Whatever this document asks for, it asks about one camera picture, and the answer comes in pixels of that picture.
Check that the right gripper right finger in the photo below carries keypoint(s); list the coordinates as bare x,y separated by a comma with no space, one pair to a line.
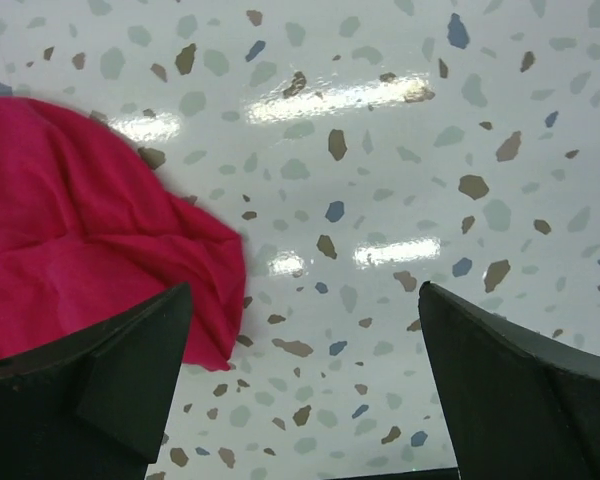
517,404

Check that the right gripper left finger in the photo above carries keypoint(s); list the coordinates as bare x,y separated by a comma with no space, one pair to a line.
94,404

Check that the pink t shirt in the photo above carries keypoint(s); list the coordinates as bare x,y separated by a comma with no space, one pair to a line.
88,231

